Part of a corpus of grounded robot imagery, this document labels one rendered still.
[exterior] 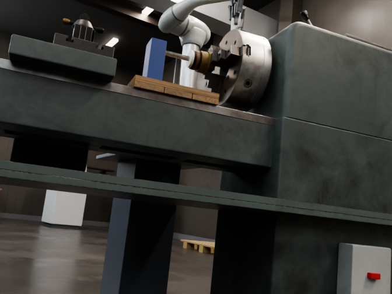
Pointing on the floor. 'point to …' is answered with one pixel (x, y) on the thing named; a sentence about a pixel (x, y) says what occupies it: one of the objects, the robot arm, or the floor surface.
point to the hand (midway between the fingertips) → (234, 25)
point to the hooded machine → (63, 209)
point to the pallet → (205, 247)
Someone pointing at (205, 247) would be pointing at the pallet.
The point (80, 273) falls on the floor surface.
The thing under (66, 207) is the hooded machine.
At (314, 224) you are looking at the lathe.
